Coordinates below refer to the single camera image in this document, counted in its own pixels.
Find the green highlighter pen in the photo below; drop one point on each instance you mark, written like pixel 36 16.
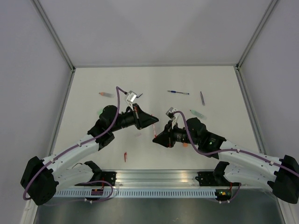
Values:
pixel 198 114

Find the orange highlighter pen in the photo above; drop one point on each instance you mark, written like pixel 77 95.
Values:
pixel 105 94

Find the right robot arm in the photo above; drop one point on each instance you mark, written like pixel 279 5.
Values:
pixel 237 165

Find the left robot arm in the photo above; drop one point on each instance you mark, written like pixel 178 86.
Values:
pixel 43 178

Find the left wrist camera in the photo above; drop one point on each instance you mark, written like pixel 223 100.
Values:
pixel 131 96

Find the left aluminium frame post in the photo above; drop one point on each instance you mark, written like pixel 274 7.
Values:
pixel 50 28

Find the right aluminium frame post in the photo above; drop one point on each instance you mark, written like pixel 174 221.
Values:
pixel 258 30

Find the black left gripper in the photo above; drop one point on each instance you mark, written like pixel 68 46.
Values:
pixel 142 119

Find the aluminium mounting rail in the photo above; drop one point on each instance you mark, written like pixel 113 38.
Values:
pixel 203 178

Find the purple grey marker pen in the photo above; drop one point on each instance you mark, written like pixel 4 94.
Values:
pixel 202 98

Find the white slotted cable duct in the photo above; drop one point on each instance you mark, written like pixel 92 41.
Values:
pixel 136 193

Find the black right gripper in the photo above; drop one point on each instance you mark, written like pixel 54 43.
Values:
pixel 166 138

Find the aluminium frame post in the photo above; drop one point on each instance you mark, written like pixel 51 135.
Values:
pixel 50 28
pixel 258 30

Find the blue gel pen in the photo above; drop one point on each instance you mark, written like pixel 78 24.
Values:
pixel 178 92

